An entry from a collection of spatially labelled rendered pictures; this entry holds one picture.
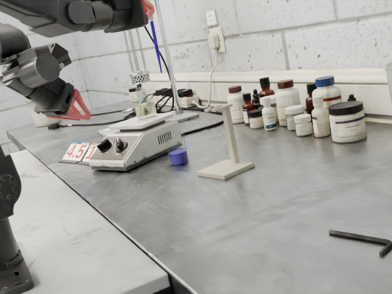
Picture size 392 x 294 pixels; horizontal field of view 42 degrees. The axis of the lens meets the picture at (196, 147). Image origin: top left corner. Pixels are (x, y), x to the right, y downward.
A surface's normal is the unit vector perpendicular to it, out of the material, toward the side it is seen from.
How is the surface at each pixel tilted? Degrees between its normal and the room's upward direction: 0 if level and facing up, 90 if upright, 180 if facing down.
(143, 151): 90
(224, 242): 0
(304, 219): 0
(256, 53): 90
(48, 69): 82
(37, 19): 156
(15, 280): 0
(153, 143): 90
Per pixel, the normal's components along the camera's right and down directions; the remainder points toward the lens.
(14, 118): 0.44, 0.12
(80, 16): 0.84, -0.04
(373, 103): -0.88, 0.27
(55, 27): -0.04, 0.99
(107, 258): -0.19, -0.96
